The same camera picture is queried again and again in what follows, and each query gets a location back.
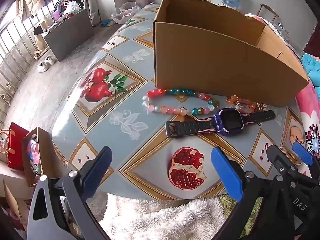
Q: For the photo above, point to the white plastic bag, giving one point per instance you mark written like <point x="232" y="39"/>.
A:
<point x="125" y="15"/>

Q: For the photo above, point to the white sneaker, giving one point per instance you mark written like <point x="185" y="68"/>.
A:
<point x="49" y="60"/>
<point x="42" y="67"/>

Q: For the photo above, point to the pile of clothes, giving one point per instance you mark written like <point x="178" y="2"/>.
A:
<point x="66" y="1"/>

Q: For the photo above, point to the blue quilt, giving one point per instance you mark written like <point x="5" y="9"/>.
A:
<point x="311" y="65"/>

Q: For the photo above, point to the grey cabinet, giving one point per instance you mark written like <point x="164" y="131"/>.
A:
<point x="70" y="37"/>

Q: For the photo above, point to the purple black smart watch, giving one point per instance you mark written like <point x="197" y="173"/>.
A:
<point x="228" y="120"/>

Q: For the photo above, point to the beige hanging coat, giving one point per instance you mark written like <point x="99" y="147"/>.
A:
<point x="30" y="1"/>

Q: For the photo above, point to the white fluffy blanket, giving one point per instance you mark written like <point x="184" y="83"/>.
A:
<point x="162" y="220"/>

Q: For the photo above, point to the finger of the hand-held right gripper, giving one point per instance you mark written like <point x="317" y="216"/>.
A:
<point x="302" y="153"/>
<point x="276" y="156"/>

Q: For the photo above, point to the blue slippers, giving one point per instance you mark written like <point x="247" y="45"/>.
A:
<point x="107" y="23"/>

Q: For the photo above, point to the red gift bag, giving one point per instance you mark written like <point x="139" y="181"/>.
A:
<point x="18" y="145"/>

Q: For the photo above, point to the silver lace cloth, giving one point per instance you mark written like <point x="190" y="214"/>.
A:
<point x="285" y="35"/>

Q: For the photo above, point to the white curtain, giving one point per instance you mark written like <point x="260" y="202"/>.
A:
<point x="90" y="0"/>

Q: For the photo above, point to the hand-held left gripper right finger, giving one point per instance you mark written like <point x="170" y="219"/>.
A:
<point x="225" y="172"/>

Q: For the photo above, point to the pink floral blanket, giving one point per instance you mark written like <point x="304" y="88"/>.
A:
<point x="308" y="105"/>

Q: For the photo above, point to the brown cardboard box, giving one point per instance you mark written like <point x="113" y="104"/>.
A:
<point x="212" y="67"/>

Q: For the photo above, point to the wooden frame chair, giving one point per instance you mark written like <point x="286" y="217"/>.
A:
<point x="260" y="8"/>

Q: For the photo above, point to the open carton with clutter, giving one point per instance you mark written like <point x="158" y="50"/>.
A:
<point x="46" y="150"/>

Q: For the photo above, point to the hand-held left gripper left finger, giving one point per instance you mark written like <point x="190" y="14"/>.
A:
<point x="96" y="170"/>

